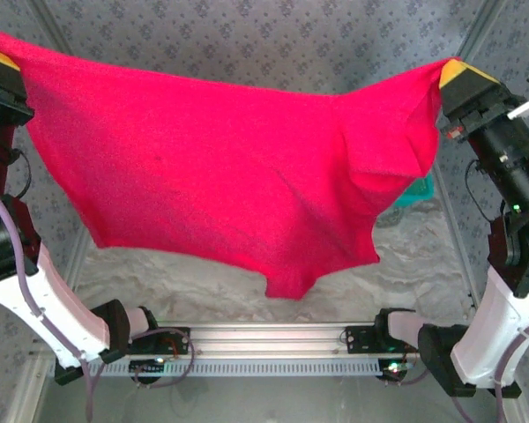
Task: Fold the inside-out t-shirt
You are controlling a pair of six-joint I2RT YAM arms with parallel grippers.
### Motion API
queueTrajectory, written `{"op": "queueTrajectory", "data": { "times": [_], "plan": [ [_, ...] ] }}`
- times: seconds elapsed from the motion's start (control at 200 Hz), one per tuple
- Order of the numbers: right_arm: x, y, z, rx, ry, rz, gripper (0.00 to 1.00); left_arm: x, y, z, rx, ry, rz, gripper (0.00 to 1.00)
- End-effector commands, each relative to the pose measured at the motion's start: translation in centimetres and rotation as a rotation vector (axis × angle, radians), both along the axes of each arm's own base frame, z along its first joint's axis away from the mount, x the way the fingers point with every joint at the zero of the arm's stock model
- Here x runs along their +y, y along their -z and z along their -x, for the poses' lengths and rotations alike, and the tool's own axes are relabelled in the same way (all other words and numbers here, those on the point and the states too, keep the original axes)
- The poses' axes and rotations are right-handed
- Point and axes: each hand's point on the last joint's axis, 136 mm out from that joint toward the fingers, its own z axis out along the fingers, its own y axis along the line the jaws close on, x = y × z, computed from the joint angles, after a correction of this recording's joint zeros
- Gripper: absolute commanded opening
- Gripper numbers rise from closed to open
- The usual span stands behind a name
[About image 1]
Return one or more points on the aluminium mounting rail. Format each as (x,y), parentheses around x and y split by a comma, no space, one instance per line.
(269,337)

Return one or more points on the teal plastic basket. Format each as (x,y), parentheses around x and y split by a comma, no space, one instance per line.
(419,194)

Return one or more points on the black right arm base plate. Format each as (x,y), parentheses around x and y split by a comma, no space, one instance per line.
(357,339)

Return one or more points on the aluminium frame post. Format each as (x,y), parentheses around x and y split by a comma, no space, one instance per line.
(51,17)
(483,22)

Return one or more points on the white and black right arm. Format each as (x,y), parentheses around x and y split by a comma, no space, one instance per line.
(489,335)

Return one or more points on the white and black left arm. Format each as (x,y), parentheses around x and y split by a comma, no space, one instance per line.
(61,317)

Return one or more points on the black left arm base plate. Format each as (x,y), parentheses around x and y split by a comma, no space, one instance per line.
(181,339)

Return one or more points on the red t-shirt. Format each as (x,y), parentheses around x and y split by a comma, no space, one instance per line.
(203,176)

